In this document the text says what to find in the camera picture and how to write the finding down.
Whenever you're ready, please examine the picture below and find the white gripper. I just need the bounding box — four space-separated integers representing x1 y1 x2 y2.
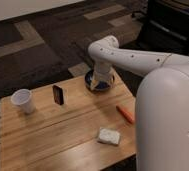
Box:
90 62 113 91

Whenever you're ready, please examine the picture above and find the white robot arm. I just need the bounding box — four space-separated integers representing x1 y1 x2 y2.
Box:
88 35 189 171

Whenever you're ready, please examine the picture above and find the dark blue bowl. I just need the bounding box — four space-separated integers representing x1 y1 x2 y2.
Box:
84 70 115 92

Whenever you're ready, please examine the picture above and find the orange carrot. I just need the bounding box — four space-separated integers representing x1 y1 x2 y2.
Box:
116 105 135 124

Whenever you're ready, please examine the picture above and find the dark brown upright block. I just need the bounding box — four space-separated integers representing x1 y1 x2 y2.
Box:
53 85 64 105

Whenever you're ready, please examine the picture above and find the white sponge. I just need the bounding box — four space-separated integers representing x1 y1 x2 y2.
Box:
97 128 121 145

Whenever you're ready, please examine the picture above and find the white plastic cup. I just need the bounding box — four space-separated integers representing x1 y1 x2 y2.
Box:
11 89 35 114

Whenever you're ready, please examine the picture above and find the black office chair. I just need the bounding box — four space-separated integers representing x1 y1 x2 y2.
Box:
131 0 189 56

